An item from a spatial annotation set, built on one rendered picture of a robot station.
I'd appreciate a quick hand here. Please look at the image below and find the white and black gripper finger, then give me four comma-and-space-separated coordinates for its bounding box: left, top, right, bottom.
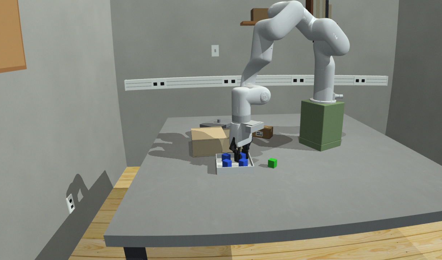
242, 140, 253, 159
229, 137, 241, 162

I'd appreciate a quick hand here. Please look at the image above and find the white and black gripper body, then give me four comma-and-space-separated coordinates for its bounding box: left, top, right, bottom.
229, 121, 252, 148

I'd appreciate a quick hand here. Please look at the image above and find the brown cardboard box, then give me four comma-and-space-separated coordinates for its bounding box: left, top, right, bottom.
252, 126, 273, 139

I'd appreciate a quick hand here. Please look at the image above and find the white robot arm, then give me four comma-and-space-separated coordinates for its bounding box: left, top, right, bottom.
232, 0, 350, 134

